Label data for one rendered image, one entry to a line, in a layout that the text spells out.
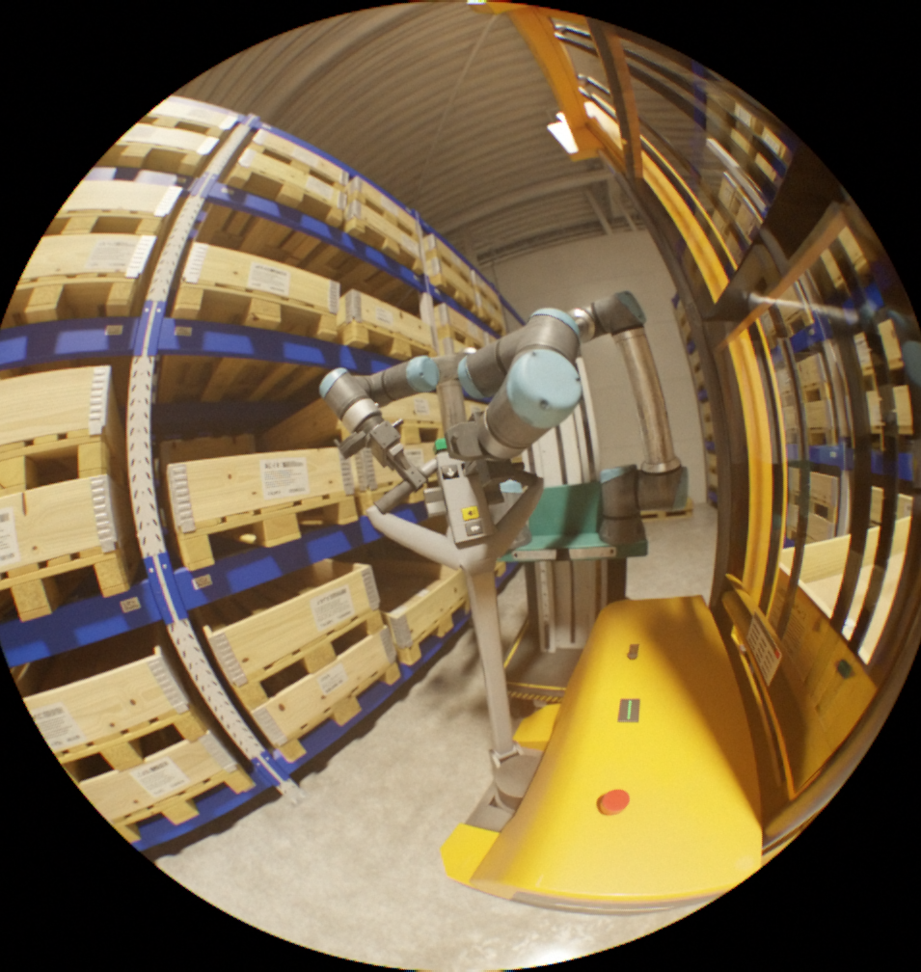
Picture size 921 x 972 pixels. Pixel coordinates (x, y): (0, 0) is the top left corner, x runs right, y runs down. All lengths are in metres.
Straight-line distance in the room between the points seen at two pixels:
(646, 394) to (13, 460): 1.92
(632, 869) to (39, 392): 1.56
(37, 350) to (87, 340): 0.23
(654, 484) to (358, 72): 6.71
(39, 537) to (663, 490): 1.91
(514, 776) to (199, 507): 1.28
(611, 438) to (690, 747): 5.69
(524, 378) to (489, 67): 6.72
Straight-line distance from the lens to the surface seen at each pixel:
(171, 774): 1.42
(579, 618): 1.55
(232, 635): 1.14
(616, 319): 0.96
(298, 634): 1.24
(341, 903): 1.50
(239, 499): 1.10
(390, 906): 1.43
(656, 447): 0.99
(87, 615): 1.20
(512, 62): 6.94
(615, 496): 1.08
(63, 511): 1.11
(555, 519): 1.26
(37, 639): 1.32
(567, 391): 0.36
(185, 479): 1.06
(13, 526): 1.19
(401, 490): 0.62
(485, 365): 0.50
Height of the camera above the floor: 1.36
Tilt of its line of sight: 5 degrees down
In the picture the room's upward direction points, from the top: 9 degrees counter-clockwise
